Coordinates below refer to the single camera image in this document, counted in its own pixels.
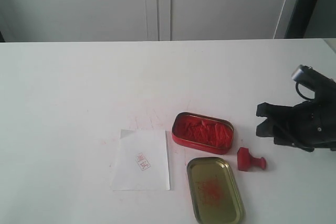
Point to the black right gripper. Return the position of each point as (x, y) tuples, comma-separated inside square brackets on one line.
[(308, 125)]

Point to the red plastic stamp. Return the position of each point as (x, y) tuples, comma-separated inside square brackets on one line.
[(245, 161)]

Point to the red ink pad tin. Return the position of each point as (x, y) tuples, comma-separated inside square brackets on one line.
[(203, 133)]

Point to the gold metal tin lid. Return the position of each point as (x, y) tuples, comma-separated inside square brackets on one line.
[(214, 192)]

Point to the white paper sheet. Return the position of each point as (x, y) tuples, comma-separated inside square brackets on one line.
[(142, 161)]

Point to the grey cabinet doors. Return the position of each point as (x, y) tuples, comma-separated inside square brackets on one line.
[(140, 20)]

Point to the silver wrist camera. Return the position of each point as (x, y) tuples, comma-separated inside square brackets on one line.
[(302, 73)]

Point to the dark vertical post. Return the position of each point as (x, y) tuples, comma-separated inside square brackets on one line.
[(312, 19)]

